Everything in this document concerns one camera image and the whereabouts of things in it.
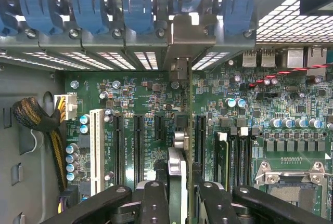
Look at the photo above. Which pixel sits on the white expansion slot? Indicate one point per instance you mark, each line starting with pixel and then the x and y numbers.
pixel 96 151

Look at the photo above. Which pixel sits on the silver USB port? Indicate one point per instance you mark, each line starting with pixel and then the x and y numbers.
pixel 268 59
pixel 249 59

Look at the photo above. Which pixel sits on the long black expansion slot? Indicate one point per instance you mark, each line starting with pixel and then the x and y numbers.
pixel 139 151
pixel 118 151
pixel 200 146

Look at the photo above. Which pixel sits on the CPU socket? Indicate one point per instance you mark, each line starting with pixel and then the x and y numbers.
pixel 294 187

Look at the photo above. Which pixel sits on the green motherboard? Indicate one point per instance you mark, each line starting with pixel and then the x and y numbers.
pixel 156 99

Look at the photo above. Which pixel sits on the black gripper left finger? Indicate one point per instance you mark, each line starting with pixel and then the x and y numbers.
pixel 154 205

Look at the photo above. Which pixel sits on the black open PC case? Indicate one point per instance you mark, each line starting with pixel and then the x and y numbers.
pixel 26 83

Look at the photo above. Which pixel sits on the white power connector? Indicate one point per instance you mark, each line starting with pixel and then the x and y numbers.
pixel 70 107

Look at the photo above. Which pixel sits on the blue slot clip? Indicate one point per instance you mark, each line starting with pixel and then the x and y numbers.
pixel 89 13
pixel 138 13
pixel 238 13
pixel 39 13
pixel 4 27

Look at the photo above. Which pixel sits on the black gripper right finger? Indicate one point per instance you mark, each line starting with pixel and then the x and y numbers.
pixel 216 208

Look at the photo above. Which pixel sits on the silver network port block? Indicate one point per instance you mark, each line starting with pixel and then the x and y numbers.
pixel 291 57
pixel 317 60

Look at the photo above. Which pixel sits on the short black expansion slot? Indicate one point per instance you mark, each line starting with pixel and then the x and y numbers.
pixel 159 128

